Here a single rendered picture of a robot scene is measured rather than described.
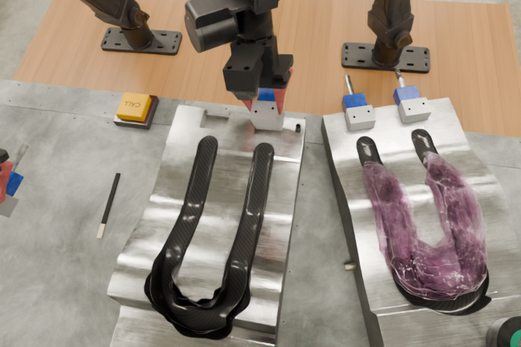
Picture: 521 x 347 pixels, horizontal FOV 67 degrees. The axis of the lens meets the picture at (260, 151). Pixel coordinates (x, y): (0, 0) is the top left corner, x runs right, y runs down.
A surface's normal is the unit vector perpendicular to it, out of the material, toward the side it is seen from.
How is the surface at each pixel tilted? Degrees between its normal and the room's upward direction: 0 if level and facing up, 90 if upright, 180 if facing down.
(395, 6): 85
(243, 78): 70
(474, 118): 0
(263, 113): 12
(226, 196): 2
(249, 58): 21
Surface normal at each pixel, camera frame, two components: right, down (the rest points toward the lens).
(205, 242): 0.02, -0.81
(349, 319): -0.07, -0.44
